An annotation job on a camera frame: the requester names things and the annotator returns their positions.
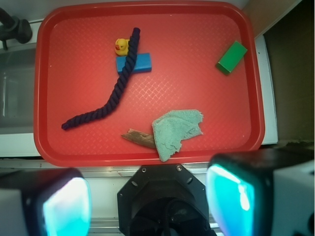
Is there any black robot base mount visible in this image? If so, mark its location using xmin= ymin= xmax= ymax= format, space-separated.
xmin=117 ymin=164 xmax=216 ymax=236

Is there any light teal cloth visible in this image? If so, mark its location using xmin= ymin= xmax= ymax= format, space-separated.
xmin=152 ymin=109 xmax=203 ymax=162

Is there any yellow rubber duck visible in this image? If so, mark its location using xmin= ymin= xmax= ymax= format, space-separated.
xmin=115 ymin=38 xmax=129 ymax=56

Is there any brown wood piece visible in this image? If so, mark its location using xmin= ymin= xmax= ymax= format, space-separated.
xmin=121 ymin=129 xmax=156 ymax=149

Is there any grey faucet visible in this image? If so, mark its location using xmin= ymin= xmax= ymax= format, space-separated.
xmin=0 ymin=8 xmax=32 ymax=51

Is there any grey toy sink basin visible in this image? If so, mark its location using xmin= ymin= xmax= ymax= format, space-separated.
xmin=0 ymin=43 xmax=40 ymax=158

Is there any red plastic tray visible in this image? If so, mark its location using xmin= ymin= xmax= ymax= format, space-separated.
xmin=34 ymin=0 xmax=265 ymax=167

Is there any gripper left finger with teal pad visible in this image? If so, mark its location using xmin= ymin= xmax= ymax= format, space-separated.
xmin=0 ymin=168 xmax=92 ymax=236

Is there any blue rectangular block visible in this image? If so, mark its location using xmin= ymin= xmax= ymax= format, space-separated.
xmin=116 ymin=53 xmax=152 ymax=74

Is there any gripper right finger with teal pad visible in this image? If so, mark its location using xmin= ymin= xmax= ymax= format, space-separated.
xmin=206 ymin=148 xmax=315 ymax=236

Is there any dark blue twisted rope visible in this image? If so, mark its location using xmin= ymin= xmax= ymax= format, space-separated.
xmin=61 ymin=27 xmax=141 ymax=132

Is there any green rectangular block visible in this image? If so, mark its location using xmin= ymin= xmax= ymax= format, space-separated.
xmin=216 ymin=41 xmax=248 ymax=75

